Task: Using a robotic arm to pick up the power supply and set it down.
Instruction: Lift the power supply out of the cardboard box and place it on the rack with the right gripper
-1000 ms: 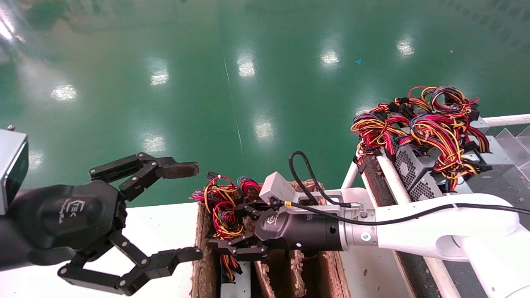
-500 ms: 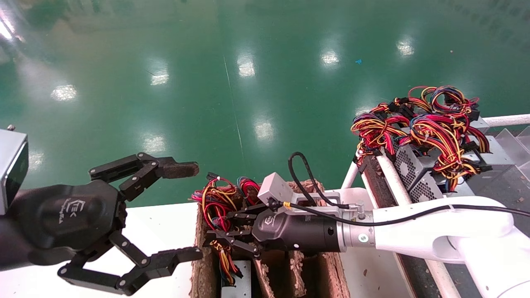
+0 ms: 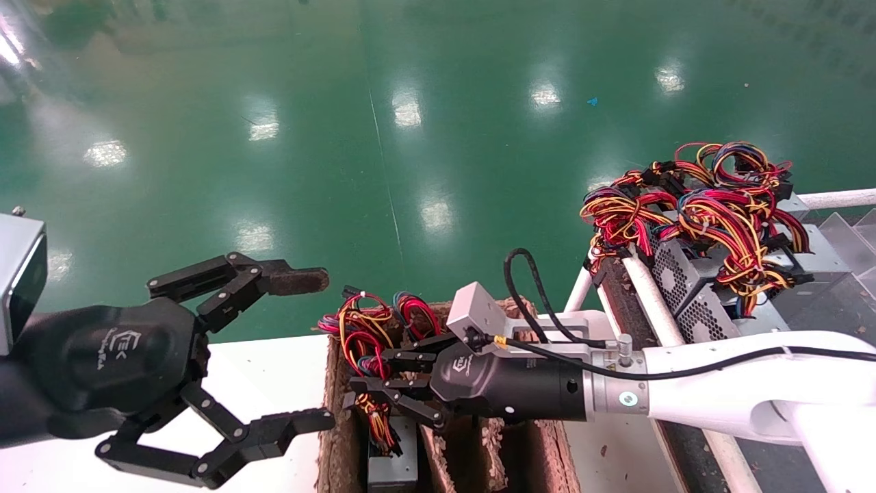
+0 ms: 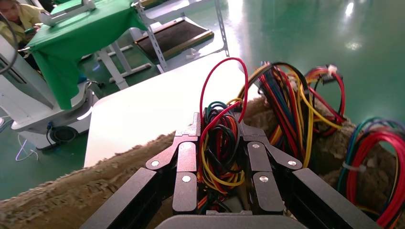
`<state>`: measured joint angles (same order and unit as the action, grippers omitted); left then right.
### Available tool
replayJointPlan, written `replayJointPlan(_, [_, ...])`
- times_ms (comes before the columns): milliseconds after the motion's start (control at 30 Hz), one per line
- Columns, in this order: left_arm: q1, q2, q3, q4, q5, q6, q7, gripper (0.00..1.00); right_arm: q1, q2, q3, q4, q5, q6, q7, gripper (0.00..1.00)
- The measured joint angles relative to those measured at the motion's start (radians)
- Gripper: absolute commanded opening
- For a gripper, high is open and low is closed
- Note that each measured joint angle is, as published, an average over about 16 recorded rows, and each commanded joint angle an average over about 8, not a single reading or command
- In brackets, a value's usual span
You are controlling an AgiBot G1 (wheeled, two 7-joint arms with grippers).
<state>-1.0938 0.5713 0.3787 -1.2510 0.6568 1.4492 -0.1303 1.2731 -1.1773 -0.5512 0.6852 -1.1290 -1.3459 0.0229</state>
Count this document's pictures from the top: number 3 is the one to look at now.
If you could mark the short white frame tube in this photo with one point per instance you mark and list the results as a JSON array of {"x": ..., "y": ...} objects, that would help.
[{"x": 578, "y": 291}]

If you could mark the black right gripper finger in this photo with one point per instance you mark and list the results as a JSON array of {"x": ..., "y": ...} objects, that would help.
[{"x": 301, "y": 281}]

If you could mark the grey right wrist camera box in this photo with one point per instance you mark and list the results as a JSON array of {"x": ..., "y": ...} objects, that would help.
[{"x": 472, "y": 308}]

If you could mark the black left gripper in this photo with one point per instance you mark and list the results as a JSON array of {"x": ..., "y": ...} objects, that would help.
[{"x": 102, "y": 363}]

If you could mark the dark grey conveyor belt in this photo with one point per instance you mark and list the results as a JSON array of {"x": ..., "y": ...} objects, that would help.
[{"x": 835, "y": 308}]

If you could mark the long cardboard divider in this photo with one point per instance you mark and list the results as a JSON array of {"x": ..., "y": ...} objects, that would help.
[
  {"x": 493, "y": 452},
  {"x": 438, "y": 465}
]

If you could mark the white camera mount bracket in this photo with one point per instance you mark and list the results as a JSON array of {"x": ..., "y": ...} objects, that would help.
[{"x": 568, "y": 322}]

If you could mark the white horizontal frame tube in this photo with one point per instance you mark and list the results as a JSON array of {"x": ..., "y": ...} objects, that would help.
[{"x": 842, "y": 199}]

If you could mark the brown cardboard box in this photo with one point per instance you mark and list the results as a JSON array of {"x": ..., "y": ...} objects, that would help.
[{"x": 334, "y": 376}]

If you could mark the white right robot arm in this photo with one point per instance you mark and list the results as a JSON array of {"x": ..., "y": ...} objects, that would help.
[{"x": 718, "y": 397}]

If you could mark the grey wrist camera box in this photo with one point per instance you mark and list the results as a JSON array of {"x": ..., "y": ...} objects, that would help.
[
  {"x": 14, "y": 274},
  {"x": 472, "y": 308}
]

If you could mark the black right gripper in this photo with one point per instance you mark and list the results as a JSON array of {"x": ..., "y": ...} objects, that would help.
[{"x": 520, "y": 387}]

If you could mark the clear plastic divider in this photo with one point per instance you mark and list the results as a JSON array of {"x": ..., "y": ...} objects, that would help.
[
  {"x": 869, "y": 226},
  {"x": 845, "y": 239}
]

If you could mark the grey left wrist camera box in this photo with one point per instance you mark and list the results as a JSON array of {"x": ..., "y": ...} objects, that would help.
[{"x": 14, "y": 274}]

